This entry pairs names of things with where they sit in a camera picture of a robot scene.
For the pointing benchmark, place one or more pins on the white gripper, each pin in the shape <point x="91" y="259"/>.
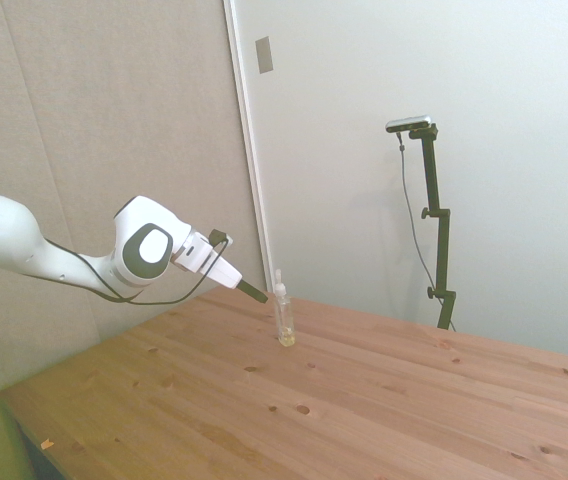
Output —
<point x="224" y="272"/>

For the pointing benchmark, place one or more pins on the clear sanitizer pump bottle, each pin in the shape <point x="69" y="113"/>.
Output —
<point x="284" y="315"/>

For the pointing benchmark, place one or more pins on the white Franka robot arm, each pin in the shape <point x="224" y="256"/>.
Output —
<point x="9" y="235"/>

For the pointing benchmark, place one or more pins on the small orange scrap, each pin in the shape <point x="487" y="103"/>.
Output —
<point x="47" y="444"/>

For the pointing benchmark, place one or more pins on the white vertical wall trim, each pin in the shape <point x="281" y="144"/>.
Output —
<point x="251" y="150"/>

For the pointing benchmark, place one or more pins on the black jointed camera stand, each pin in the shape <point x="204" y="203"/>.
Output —
<point x="441" y="235"/>

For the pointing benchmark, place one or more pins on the grey stereo camera bar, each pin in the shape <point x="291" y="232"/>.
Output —
<point x="409" y="123"/>

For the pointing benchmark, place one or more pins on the grey wall plate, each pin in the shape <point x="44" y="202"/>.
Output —
<point x="264" y="55"/>

